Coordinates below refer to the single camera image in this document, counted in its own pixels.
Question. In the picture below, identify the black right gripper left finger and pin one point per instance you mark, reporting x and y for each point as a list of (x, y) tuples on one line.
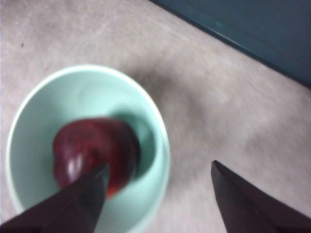
[(73, 208)]

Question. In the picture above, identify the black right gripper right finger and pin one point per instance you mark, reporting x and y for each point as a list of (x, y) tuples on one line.
[(247, 208)]

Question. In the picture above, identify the dark purple plum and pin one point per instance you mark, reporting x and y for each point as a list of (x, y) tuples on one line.
[(92, 145)]

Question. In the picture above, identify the teal ribbed bowl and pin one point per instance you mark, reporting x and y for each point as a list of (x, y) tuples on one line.
[(36, 145)]

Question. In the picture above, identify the dark rectangular tray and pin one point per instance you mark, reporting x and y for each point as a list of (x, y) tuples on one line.
[(267, 29)]

